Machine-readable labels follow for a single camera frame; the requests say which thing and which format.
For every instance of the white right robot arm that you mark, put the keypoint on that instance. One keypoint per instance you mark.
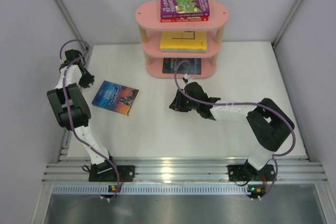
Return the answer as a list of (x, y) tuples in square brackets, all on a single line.
[(270, 125)]

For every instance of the blue Jane Eyre book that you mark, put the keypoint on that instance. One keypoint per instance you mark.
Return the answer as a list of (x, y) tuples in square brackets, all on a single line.
[(115, 97)]

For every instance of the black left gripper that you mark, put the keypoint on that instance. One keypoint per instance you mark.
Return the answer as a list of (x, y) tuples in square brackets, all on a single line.
[(89, 80)]

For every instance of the pale green hardcover book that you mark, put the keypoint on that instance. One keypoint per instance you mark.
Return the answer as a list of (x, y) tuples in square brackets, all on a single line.
[(183, 50)]

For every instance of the dark blue book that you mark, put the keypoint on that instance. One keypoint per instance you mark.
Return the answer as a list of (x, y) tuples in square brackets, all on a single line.
[(188, 65)]

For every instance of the purple treehouse book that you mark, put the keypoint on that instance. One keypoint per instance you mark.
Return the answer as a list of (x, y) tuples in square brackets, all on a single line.
[(184, 8)]

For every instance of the pink three-tier shelf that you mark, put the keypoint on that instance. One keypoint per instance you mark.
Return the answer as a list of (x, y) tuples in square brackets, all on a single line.
[(148, 18)]

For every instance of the yellow Little Prince book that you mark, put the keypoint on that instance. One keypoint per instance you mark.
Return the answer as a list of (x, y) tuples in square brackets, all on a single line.
[(184, 39)]

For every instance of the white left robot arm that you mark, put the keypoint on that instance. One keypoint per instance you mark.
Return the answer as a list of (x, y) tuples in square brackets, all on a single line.
[(72, 111)]

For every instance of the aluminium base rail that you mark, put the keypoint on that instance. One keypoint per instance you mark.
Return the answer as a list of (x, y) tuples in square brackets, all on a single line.
[(181, 152)]

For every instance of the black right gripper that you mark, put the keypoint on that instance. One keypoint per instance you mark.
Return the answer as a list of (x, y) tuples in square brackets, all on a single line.
[(177, 105)]

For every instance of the red treehouse book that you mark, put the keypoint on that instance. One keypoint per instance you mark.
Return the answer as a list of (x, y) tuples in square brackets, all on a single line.
[(184, 19)]

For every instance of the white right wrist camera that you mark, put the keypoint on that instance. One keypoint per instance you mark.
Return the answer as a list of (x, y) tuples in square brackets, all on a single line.
[(187, 79)]

